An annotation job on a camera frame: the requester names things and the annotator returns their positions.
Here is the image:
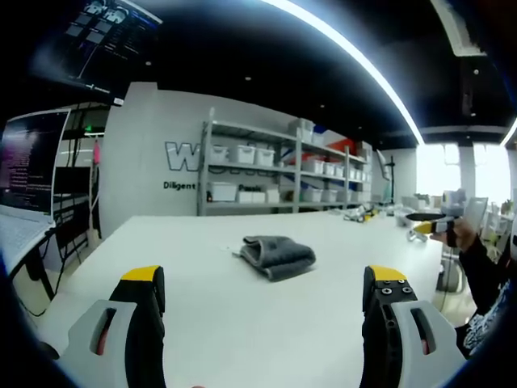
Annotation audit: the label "wall-mounted dark monitor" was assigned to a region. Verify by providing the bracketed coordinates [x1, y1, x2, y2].
[27, 0, 164, 105]

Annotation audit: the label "person's right hand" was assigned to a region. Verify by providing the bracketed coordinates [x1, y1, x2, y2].
[430, 217, 485, 255]

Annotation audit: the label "clutter of small parts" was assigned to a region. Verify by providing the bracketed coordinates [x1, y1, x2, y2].
[343, 203, 385, 222]

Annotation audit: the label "black equipment rack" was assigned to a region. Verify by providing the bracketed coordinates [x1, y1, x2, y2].
[51, 164, 102, 259]

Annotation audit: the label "ceiling light strip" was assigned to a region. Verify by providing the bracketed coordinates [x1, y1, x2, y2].
[261, 0, 426, 147]

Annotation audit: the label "open laptop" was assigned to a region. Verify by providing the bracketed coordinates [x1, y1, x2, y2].
[0, 109, 72, 276]

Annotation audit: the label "grey towel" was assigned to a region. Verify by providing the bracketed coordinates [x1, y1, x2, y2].
[232, 234, 317, 283]

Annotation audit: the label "rows of white storage bins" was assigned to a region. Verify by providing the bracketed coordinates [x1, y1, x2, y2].
[208, 119, 373, 205]

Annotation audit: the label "grey metal shelf unit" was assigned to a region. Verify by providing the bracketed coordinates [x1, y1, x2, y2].
[196, 108, 375, 218]

